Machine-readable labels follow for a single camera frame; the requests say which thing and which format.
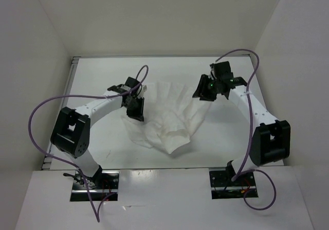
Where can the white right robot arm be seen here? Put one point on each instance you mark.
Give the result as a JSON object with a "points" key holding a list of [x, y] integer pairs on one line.
{"points": [[269, 138]]}

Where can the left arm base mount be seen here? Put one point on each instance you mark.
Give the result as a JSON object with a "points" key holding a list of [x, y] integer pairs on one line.
{"points": [[106, 190]]}

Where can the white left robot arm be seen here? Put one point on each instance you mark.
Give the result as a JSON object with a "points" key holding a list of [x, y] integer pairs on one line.
{"points": [[71, 133]]}

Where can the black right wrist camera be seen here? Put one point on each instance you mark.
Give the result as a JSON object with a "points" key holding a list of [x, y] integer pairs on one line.
{"points": [[221, 71]]}

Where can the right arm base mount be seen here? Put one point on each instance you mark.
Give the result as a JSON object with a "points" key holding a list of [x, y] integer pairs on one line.
{"points": [[222, 187]]}

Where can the white skirt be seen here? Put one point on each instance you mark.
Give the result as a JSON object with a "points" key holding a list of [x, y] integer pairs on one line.
{"points": [[171, 117]]}

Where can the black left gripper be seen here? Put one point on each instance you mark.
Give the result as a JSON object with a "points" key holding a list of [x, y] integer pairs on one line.
{"points": [[139, 114]]}

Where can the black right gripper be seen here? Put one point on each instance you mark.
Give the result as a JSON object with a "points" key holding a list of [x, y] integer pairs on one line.
{"points": [[201, 90]]}

